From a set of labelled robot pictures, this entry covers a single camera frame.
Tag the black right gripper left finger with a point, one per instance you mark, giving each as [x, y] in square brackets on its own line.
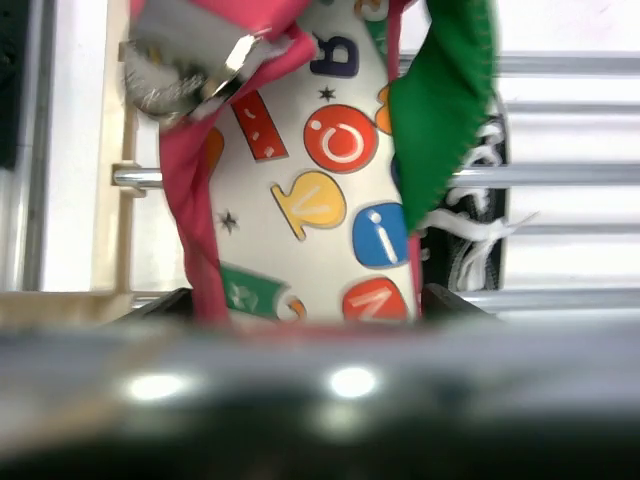
[176, 305]

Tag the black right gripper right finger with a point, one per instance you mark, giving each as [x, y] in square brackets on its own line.
[439, 303]

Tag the black canvas sneaker white laces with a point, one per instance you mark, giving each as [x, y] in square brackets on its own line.
[461, 240]

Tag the cream and chrome shoe shelf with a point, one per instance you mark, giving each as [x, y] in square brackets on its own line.
[85, 396]

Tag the pink green flip-flop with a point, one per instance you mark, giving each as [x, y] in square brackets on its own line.
[298, 161]

